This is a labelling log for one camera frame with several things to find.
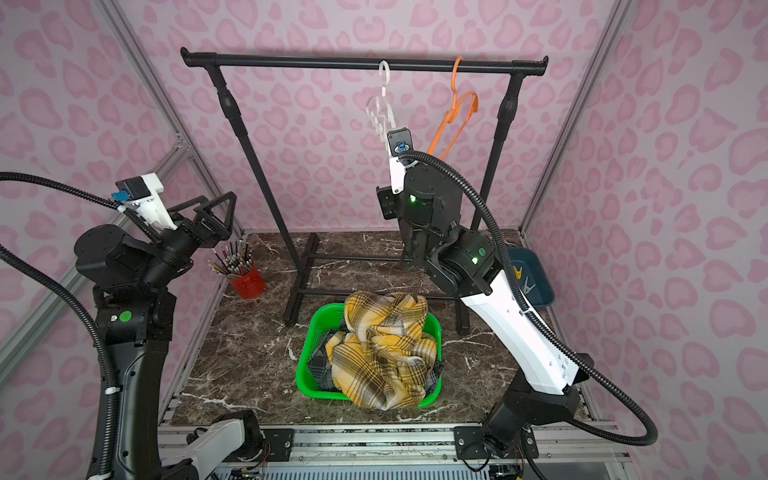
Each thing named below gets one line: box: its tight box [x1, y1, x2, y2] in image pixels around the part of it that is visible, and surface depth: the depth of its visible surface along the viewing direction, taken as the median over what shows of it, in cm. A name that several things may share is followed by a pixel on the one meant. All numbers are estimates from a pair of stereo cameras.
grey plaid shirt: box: [307, 342, 340, 391], surface depth 80 cm
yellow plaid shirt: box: [325, 291, 437, 411], surface depth 76 cm
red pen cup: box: [208, 240, 266, 299], surface depth 92 cm
